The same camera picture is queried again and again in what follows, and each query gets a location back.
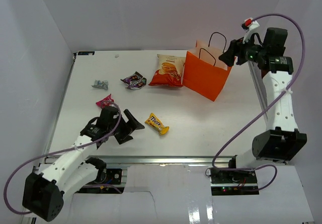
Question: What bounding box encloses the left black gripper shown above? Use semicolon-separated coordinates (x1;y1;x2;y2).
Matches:
108;109;144;144

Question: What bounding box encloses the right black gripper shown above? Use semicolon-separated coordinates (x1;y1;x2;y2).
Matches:
219;33;268;67

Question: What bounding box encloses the yellow M&M's packet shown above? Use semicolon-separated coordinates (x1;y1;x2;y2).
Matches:
145;113;170;135

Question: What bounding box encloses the brown M&M's packet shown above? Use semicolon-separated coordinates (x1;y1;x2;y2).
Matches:
126;78;146;90

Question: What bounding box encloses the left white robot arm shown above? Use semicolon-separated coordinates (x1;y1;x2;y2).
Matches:
22;106;145;221

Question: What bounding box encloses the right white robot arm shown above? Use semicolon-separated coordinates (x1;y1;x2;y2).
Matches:
219;28;307;183

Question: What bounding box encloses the orange paper bag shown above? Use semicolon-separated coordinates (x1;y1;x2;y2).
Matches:
182;32;232;101

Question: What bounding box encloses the orange chips bag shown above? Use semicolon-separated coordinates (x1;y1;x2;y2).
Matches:
148;54;186;88

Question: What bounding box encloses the red candy packet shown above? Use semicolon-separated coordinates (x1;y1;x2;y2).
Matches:
96;94;114;109

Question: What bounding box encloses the silver candy wrapper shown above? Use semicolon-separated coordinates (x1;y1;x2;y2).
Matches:
92;80;109;91

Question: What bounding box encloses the purple M&M's packet upper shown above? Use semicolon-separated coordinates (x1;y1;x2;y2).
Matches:
121;71;143;85

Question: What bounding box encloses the aluminium table frame rail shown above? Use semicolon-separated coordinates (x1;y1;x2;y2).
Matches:
44;155;242;165

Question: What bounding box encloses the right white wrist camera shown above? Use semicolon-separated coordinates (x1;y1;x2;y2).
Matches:
241;18;260;44

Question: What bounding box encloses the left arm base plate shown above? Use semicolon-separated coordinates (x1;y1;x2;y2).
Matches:
78;169;124;194

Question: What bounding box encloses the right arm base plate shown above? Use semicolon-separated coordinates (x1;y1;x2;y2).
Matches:
206;168;259;196

